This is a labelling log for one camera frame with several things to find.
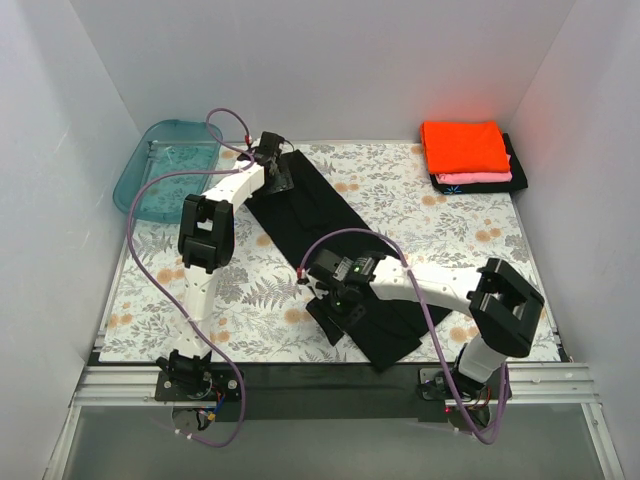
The teal transparent plastic bin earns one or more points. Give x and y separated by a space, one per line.
179 152

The floral patterned table mat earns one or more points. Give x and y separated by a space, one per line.
260 313

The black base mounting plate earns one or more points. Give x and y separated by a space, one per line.
405 390

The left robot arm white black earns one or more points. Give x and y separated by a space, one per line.
206 244

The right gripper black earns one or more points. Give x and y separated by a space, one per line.
329 315

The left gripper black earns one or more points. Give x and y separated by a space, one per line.
279 175

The aluminium frame rail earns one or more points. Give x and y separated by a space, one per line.
530 383

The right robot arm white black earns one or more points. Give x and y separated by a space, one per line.
505 307

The black folded t-shirt with logo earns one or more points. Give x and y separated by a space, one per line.
518 182

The orange folded t-shirt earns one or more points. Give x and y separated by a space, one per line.
454 147

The pink folded t-shirt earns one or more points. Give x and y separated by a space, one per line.
474 177

